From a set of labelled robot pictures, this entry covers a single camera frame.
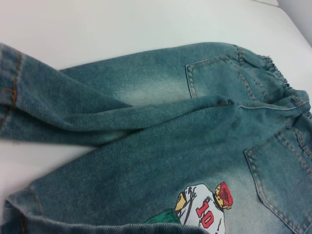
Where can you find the blue denim shorts with print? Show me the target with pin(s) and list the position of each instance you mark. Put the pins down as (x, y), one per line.
(156, 136)

